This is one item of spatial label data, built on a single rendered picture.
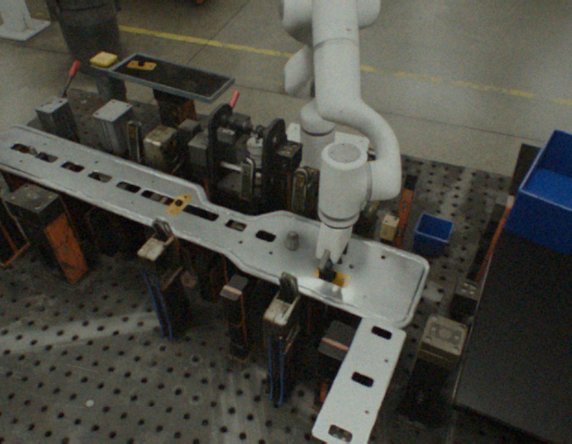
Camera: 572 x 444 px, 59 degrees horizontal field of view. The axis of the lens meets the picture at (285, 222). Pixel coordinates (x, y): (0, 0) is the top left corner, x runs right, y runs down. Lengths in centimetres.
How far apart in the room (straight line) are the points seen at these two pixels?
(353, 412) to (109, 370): 72
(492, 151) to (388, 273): 230
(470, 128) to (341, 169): 273
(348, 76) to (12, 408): 115
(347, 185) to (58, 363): 96
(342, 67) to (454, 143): 247
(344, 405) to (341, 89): 60
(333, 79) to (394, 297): 51
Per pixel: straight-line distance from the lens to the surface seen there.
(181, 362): 145
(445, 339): 108
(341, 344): 113
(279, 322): 108
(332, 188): 95
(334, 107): 99
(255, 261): 124
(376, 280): 121
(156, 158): 153
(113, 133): 160
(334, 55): 101
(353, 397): 105
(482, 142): 350
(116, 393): 147
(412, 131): 346
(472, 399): 107
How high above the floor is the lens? 194
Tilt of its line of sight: 45 degrees down
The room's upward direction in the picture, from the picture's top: straight up
